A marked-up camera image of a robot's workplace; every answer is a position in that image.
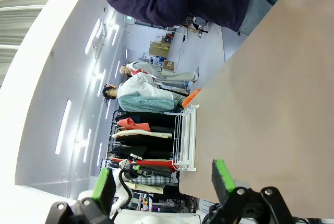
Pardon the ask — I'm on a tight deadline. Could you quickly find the coral orange hanging garment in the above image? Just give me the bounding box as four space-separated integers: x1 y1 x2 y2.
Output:
117 117 151 132

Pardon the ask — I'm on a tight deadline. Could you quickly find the large cardboard box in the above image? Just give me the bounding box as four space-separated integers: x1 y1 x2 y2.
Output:
148 41 171 58

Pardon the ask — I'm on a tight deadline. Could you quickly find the beige hanging garment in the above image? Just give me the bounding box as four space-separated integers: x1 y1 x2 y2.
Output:
127 183 164 195

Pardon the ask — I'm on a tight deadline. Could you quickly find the red hanging garment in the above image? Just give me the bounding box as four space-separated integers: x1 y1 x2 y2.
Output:
112 158 181 170

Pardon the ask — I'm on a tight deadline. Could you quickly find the cream hanging garment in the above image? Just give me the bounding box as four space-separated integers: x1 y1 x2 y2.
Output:
112 129 173 140

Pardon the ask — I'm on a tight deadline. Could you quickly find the person in white jacket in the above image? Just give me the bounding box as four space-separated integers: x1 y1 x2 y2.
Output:
102 74 190 113

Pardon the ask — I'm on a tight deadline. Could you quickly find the small cardboard box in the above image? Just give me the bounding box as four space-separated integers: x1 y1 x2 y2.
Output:
162 60 175 72

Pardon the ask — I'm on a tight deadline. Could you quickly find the plaid hanging garment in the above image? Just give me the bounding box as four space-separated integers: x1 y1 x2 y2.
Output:
130 175 174 185

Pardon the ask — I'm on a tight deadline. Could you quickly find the white can dispenser rack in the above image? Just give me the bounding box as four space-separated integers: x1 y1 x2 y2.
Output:
172 103 200 172

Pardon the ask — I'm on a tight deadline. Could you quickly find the mannequin in grey outfit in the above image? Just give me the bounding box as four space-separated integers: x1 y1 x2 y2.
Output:
119 61 199 85

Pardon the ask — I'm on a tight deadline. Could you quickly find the black hanging garment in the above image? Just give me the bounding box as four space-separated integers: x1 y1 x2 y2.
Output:
112 137 174 159
114 111 181 131

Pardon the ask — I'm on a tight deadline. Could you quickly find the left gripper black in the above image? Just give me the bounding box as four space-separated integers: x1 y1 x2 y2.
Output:
125 165 153 180

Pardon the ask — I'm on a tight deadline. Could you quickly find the orange cloth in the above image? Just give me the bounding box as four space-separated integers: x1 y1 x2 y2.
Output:
182 88 202 109

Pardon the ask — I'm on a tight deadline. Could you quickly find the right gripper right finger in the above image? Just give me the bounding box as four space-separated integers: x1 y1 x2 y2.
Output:
208 159 297 224

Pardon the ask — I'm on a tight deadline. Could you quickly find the ceiling strip light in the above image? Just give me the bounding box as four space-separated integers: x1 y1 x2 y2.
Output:
82 128 92 162
97 68 106 97
55 100 71 156

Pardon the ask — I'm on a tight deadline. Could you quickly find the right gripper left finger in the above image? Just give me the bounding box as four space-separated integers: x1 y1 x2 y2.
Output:
44 167 117 224

